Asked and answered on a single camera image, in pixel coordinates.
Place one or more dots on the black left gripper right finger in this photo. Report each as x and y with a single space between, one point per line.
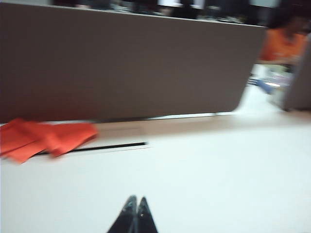
145 221

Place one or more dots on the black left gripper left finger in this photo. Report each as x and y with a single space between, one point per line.
126 219

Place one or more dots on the orange cloth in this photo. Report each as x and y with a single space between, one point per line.
56 138

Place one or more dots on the wide grey desk partition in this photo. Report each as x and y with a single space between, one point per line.
126 68

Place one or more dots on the blue background item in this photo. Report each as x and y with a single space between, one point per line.
265 87

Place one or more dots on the narrow grey desk partition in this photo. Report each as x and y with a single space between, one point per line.
300 82

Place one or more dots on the person in orange shirt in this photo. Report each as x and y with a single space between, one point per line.
281 43

